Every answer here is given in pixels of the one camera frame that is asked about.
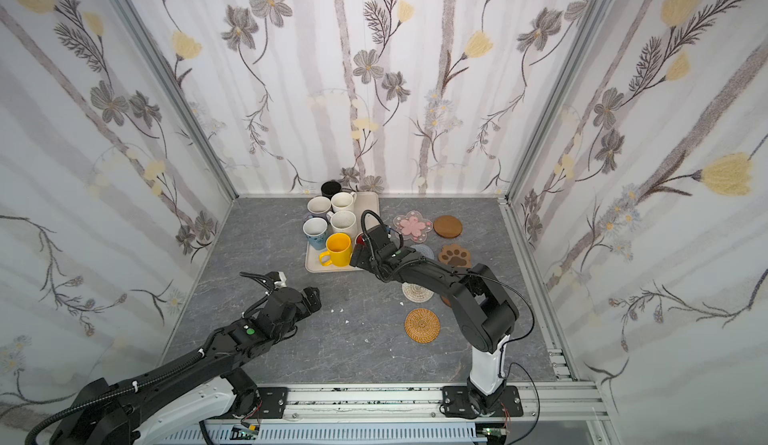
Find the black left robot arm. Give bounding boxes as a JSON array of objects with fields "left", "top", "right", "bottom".
[{"left": 25, "top": 287, "right": 321, "bottom": 444}]

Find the yellow mug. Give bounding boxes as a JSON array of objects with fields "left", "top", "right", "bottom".
[{"left": 318, "top": 233, "right": 354, "bottom": 267}]

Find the brown paw cork coaster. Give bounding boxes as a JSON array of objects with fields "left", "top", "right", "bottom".
[{"left": 437, "top": 243, "right": 471, "bottom": 268}]

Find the light blue woven coaster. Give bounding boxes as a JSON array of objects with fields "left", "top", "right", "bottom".
[{"left": 412, "top": 244, "right": 435, "bottom": 259}]

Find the black mug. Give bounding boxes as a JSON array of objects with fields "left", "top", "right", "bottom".
[{"left": 321, "top": 180, "right": 343, "bottom": 199}]

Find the wicker rattan round coaster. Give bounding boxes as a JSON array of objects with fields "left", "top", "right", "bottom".
[{"left": 404, "top": 308, "right": 441, "bottom": 344}]

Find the white ventilated cable duct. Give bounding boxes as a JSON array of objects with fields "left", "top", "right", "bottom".
[{"left": 159, "top": 423, "right": 487, "bottom": 444}]

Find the multicolour woven round coaster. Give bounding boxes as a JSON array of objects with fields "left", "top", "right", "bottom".
[{"left": 402, "top": 283, "right": 434, "bottom": 303}]

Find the pink flower silicone coaster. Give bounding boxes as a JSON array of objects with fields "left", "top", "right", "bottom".
[{"left": 393, "top": 210, "right": 433, "bottom": 244}]

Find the blue patterned mug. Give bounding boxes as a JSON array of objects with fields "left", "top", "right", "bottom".
[{"left": 302, "top": 217, "right": 331, "bottom": 251}]

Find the left black corrugated cable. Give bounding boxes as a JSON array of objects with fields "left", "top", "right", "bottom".
[{"left": 239, "top": 271, "right": 277, "bottom": 293}]

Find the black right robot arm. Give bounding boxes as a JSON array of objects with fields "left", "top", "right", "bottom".
[{"left": 351, "top": 224, "right": 519, "bottom": 416}]

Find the plain wooden round coaster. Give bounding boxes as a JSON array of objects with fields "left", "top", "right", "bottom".
[{"left": 433, "top": 215, "right": 463, "bottom": 239}]

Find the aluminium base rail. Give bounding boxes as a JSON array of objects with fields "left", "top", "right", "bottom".
[{"left": 202, "top": 381, "right": 620, "bottom": 444}]

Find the white mug grey rim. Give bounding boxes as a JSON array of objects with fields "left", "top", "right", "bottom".
[{"left": 307, "top": 196, "right": 332, "bottom": 219}]

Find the plain white mug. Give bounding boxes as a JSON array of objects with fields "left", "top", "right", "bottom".
[{"left": 331, "top": 191, "right": 357, "bottom": 213}]

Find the beige rectangular serving tray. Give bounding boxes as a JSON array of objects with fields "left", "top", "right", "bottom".
[{"left": 303, "top": 192, "right": 380, "bottom": 273}]

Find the speckled white mug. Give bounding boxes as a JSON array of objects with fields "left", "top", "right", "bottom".
[{"left": 330, "top": 210, "right": 358, "bottom": 239}]

